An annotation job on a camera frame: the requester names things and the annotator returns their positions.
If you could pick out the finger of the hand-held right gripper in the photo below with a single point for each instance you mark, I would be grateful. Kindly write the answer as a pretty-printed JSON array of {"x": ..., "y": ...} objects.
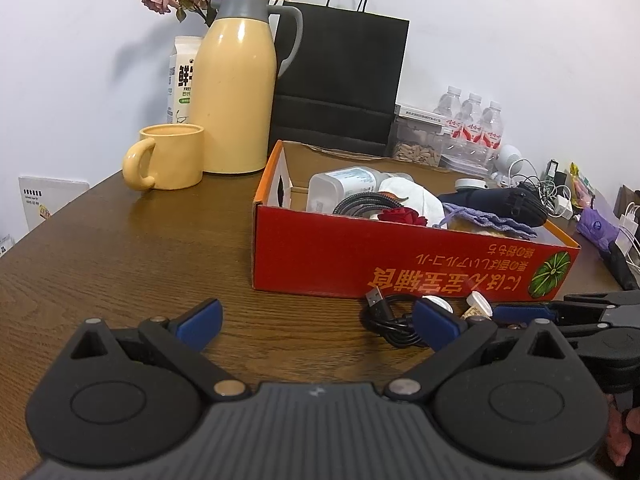
[
  {"x": 525, "y": 313},
  {"x": 600, "y": 297}
]

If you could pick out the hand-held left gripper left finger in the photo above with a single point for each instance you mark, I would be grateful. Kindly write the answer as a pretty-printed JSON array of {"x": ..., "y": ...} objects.
[{"x": 202, "y": 320}]

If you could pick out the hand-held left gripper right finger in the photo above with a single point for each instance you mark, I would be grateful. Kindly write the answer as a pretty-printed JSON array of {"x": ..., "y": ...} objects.
[{"x": 440, "y": 327}]

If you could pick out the small white cap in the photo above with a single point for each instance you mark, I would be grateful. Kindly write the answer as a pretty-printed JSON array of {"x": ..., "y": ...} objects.
[{"x": 479, "y": 302}]

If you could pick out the purple knit pouch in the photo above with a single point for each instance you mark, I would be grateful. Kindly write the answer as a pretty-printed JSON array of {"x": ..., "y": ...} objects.
[{"x": 490, "y": 222}]

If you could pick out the red cardboard box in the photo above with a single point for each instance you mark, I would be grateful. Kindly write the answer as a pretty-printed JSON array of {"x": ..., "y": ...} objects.
[{"x": 350, "y": 260}]

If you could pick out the navy zip case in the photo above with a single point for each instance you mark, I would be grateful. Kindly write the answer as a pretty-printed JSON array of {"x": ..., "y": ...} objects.
[{"x": 500, "y": 200}]

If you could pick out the artificial red rose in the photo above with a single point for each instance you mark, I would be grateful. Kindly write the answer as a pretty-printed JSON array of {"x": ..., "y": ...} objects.
[{"x": 400, "y": 216}]

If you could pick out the white cloth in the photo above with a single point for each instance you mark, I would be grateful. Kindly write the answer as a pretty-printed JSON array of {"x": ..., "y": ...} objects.
[{"x": 415, "y": 200}]

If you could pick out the person's right hand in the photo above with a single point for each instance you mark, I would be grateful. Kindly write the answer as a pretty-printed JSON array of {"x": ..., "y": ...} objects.
[{"x": 622, "y": 435}]

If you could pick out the white round disc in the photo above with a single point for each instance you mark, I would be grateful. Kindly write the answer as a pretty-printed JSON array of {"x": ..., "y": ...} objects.
[{"x": 437, "y": 302}]

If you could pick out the small beige printed tag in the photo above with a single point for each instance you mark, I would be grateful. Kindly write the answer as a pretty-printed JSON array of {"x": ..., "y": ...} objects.
[{"x": 472, "y": 314}]

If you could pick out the dark cloth item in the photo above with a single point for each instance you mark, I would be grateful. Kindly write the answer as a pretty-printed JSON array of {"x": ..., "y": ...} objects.
[{"x": 620, "y": 267}]

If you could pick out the purple packet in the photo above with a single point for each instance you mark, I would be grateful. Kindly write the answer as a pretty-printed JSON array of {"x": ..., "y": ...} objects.
[{"x": 597, "y": 225}]

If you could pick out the white power adapter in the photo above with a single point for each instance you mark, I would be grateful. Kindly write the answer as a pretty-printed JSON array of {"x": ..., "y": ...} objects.
[{"x": 630, "y": 230}]

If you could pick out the white charger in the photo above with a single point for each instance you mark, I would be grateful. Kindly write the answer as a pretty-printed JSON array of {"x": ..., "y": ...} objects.
[{"x": 564, "y": 208}]

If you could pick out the colourful snack packet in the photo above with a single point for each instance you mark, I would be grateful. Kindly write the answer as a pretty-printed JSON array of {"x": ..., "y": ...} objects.
[{"x": 582, "y": 185}]

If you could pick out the black small device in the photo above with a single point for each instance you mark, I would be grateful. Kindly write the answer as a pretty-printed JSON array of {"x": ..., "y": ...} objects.
[{"x": 555, "y": 170}]

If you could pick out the white round lid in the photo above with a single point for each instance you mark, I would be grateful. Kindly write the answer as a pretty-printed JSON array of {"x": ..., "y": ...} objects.
[{"x": 470, "y": 183}]

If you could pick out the yellow mug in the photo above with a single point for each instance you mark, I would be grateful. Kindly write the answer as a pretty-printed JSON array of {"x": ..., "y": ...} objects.
[{"x": 172, "y": 160}]

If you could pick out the white plastic bottle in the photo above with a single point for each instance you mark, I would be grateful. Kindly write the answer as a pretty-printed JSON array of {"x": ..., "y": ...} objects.
[{"x": 340, "y": 185}]

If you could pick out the clear container of seeds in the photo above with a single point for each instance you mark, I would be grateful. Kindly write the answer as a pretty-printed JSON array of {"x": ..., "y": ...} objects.
[{"x": 415, "y": 152}]

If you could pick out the clear water bottle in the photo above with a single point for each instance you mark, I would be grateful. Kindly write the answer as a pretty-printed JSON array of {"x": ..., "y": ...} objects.
[
  {"x": 447, "y": 105},
  {"x": 490, "y": 127},
  {"x": 469, "y": 120}
]

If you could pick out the yellow thermos jug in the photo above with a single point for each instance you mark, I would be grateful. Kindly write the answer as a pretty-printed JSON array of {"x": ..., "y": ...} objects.
[{"x": 235, "y": 95}]

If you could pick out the white milk carton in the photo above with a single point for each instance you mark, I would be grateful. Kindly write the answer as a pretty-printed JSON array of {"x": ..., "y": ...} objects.
[{"x": 182, "y": 80}]

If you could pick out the black paper bag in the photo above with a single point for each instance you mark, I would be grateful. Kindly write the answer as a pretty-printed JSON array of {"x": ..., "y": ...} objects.
[{"x": 340, "y": 70}]

